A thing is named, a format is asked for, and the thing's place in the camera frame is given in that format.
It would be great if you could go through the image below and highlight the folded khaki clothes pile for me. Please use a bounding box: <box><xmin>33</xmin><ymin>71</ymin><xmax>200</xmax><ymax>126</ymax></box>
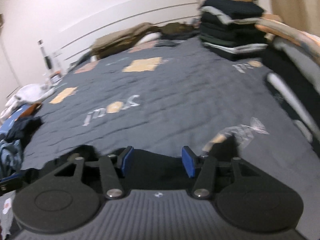
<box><xmin>89</xmin><ymin>22</ymin><xmax>161</xmax><ymax>59</ymax></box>

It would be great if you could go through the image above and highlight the black printed t-shirt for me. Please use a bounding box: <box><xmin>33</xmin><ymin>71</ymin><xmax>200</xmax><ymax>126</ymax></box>
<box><xmin>22</xmin><ymin>136</ymin><xmax>238</xmax><ymax>195</ymax></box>

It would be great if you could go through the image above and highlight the white bed headboard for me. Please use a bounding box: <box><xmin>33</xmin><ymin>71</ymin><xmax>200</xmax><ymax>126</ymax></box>
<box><xmin>45</xmin><ymin>0</ymin><xmax>200</xmax><ymax>73</ymax></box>

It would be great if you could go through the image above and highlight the white crumpled cloth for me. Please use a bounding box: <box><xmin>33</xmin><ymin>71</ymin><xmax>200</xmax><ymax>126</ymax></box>
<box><xmin>1</xmin><ymin>83</ymin><xmax>55</xmax><ymax>125</ymax></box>

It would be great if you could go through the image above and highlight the dark camouflage garment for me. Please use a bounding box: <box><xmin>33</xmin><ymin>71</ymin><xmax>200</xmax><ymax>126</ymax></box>
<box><xmin>159</xmin><ymin>22</ymin><xmax>199</xmax><ymax>40</ymax></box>

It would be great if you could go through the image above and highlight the grey quilted bedspread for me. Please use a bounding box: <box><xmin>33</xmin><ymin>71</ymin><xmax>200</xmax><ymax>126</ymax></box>
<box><xmin>21</xmin><ymin>36</ymin><xmax>320</xmax><ymax>230</ymax></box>

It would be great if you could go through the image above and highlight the folded fleece blankets stack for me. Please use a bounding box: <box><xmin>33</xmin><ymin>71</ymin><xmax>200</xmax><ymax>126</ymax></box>
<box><xmin>255</xmin><ymin>18</ymin><xmax>319</xmax><ymax>140</ymax></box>

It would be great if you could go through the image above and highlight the stack of folded dark clothes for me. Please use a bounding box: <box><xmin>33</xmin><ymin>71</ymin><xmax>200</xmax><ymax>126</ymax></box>
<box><xmin>199</xmin><ymin>0</ymin><xmax>267</xmax><ymax>61</ymax></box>

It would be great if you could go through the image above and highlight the pile of blue clothes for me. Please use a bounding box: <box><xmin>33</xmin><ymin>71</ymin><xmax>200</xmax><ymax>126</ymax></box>
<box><xmin>1</xmin><ymin>116</ymin><xmax>43</xmax><ymax>179</ymax></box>

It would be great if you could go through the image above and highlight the clear plastic bag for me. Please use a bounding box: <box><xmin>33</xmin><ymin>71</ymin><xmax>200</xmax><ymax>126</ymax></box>
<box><xmin>202</xmin><ymin>117</ymin><xmax>269</xmax><ymax>152</ymax></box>

